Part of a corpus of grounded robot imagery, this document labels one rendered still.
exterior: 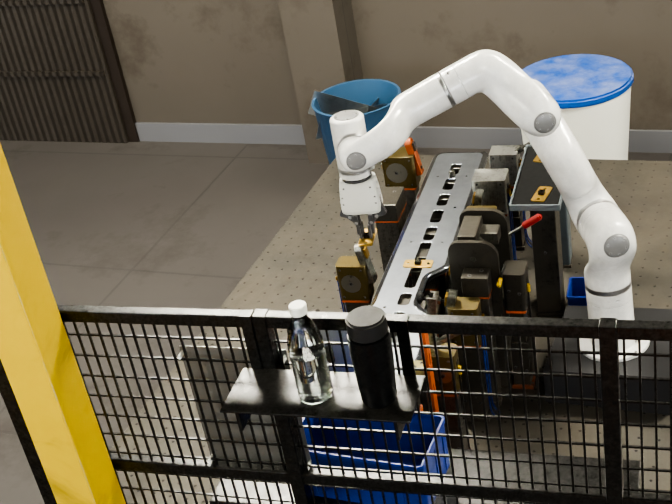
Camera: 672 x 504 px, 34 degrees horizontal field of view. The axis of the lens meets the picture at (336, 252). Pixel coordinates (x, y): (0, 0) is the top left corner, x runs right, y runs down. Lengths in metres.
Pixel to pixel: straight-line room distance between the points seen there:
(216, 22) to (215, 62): 0.25
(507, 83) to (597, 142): 2.39
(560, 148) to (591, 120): 2.20
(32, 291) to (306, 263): 1.83
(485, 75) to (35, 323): 1.18
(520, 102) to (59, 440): 1.28
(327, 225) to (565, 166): 1.48
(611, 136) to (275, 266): 1.84
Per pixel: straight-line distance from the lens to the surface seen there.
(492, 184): 3.32
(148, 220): 5.94
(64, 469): 2.38
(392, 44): 5.93
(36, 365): 2.21
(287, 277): 3.79
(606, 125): 5.01
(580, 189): 2.82
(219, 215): 5.81
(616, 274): 2.93
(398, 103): 2.65
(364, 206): 2.75
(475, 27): 5.76
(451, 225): 3.33
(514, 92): 2.65
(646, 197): 4.01
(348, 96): 5.72
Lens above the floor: 2.67
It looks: 30 degrees down
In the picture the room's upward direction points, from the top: 11 degrees counter-clockwise
